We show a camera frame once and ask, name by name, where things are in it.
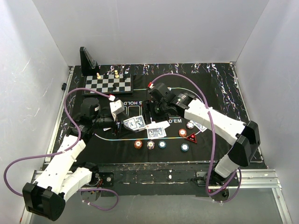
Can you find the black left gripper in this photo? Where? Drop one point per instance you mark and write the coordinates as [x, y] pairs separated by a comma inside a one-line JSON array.
[[116, 128]]

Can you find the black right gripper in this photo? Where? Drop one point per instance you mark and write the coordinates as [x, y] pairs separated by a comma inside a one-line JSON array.
[[147, 107]]

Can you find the blue playing card box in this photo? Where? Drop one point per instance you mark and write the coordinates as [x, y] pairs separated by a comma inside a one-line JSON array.
[[135, 124]]

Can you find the orange red chip stack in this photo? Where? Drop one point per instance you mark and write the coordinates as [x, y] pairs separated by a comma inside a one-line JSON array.
[[138, 144]]

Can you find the face-down community card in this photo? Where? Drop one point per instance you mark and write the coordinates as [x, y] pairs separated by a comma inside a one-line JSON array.
[[155, 133]]

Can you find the orange chips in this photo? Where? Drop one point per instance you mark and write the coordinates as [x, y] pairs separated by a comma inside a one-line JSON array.
[[182, 133]]

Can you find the pink blue chip stack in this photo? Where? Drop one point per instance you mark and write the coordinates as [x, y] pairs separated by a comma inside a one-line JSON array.
[[150, 145]]

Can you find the green blue chip stack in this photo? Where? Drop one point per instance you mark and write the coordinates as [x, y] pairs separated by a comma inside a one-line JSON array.
[[162, 144]]

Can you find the red black triangular all-in marker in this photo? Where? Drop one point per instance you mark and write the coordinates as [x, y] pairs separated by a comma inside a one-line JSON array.
[[191, 138]]

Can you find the green chips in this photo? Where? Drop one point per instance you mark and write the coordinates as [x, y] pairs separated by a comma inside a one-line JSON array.
[[184, 147]]

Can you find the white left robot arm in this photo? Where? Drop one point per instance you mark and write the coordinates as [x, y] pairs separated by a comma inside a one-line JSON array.
[[50, 191]]

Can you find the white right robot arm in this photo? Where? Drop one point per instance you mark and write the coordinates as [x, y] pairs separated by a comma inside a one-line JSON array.
[[244, 138]]

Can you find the black poker table mat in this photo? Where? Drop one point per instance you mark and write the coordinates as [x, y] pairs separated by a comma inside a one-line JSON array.
[[105, 148]]

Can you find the black white chessboard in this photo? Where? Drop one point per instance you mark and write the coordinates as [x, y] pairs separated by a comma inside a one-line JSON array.
[[105, 86]]

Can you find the black marbled table cover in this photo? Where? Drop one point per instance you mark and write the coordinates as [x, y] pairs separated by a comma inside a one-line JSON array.
[[233, 102]]

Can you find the black triangular stand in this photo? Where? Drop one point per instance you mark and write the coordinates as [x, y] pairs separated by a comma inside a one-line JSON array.
[[89, 66]]

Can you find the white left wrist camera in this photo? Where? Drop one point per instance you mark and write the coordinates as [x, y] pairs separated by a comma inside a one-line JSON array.
[[116, 108]]

